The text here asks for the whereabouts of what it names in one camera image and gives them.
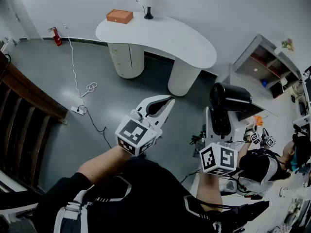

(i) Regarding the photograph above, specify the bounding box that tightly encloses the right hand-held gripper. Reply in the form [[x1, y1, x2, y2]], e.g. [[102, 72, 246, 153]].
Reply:
[[190, 106, 239, 177]]

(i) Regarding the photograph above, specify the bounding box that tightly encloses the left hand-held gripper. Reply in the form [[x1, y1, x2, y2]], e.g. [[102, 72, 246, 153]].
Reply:
[[114, 95, 175, 157]]

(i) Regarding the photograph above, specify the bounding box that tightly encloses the black cylindrical device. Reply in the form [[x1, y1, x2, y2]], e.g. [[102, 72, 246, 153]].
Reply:
[[209, 82, 253, 137]]

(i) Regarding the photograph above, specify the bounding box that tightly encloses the white curved desk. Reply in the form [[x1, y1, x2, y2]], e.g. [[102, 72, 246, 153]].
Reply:
[[95, 11, 218, 97]]

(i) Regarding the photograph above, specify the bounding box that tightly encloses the person's right forearm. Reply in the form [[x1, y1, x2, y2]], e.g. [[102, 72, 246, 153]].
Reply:
[[195, 171, 224, 212]]

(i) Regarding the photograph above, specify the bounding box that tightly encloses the person's left forearm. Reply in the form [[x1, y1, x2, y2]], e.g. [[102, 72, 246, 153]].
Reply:
[[77, 144, 133, 186]]

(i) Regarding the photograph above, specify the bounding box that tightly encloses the grey open shelf unit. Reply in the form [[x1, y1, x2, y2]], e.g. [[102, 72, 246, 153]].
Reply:
[[229, 33, 302, 99]]

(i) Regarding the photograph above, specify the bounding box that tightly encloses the white power strip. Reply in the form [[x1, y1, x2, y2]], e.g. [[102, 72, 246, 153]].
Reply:
[[70, 105, 86, 116]]

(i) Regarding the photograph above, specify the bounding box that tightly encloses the person's black shirt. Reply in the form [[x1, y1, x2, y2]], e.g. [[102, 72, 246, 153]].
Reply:
[[31, 158, 270, 233]]

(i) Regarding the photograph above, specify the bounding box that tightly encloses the orange rectangular box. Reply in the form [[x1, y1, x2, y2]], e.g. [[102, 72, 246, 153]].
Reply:
[[106, 9, 134, 25]]

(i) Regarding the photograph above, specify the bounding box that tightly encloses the small flower decoration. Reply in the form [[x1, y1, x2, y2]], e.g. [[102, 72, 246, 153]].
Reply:
[[281, 38, 295, 52]]

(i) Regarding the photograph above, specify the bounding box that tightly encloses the red fire extinguisher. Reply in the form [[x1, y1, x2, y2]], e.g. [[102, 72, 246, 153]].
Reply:
[[48, 27, 63, 47]]

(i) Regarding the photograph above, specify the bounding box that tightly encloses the dark wooden staircase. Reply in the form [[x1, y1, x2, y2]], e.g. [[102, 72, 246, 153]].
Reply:
[[0, 51, 69, 194]]

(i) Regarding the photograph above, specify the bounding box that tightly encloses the white door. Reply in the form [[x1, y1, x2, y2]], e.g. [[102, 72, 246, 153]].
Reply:
[[7, 0, 43, 40]]

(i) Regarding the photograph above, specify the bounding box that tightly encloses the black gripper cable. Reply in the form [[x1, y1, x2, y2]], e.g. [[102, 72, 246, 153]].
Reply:
[[179, 168, 202, 184]]

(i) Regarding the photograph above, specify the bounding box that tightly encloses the black floor cable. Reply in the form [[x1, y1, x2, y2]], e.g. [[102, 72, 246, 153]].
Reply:
[[77, 98, 113, 149]]

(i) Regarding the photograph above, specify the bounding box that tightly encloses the white power cable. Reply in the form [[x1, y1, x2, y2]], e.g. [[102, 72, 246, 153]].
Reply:
[[62, 23, 99, 99]]

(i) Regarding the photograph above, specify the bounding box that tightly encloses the white chest harness strap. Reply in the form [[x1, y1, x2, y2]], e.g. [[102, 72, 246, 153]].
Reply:
[[53, 185, 90, 233]]

